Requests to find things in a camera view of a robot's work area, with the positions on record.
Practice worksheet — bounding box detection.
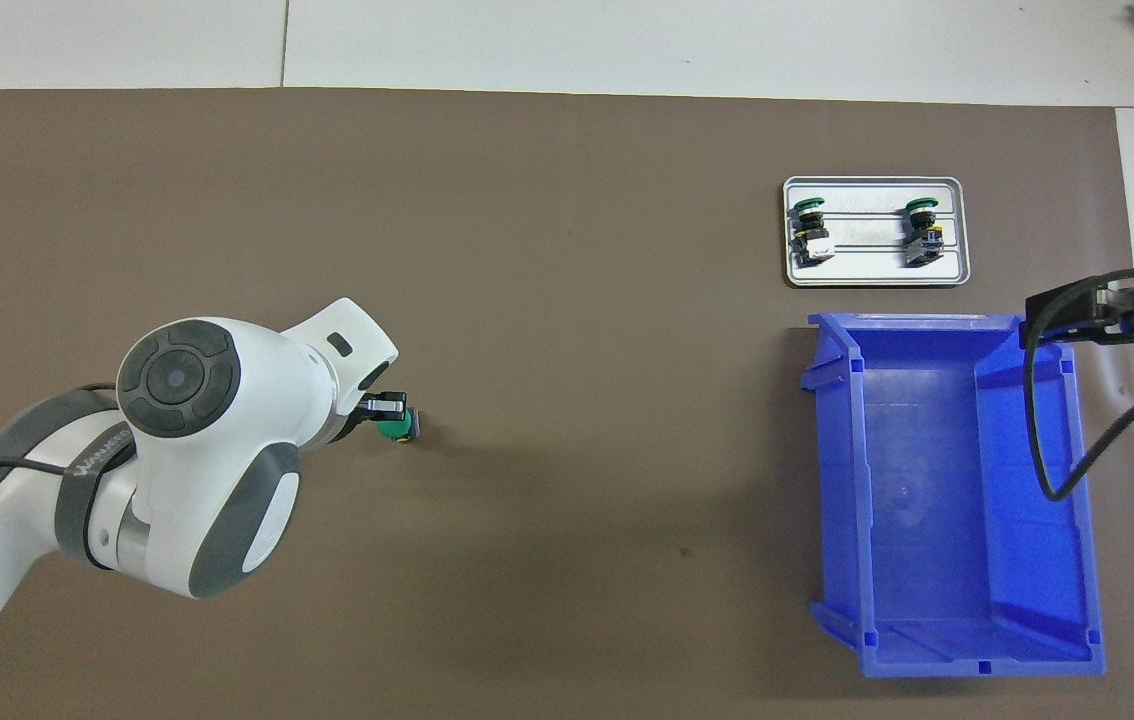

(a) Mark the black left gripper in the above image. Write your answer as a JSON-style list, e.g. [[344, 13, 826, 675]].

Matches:
[[331, 393, 411, 447]]

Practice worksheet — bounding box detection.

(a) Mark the green push button switch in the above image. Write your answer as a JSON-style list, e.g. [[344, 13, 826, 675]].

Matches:
[[791, 197, 837, 267], [901, 197, 946, 268], [374, 407, 423, 447]]

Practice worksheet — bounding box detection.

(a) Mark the grey metal tray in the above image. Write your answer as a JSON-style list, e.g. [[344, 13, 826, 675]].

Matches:
[[782, 176, 972, 290]]

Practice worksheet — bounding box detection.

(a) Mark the brown table mat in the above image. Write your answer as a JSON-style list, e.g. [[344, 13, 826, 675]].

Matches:
[[0, 87, 1134, 720]]

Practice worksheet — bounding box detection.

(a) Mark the blue plastic storage bin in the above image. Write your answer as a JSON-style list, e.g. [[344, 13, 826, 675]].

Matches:
[[799, 312, 1107, 680]]

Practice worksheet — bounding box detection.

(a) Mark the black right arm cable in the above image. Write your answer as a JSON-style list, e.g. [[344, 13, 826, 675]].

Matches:
[[1021, 263, 1134, 504]]

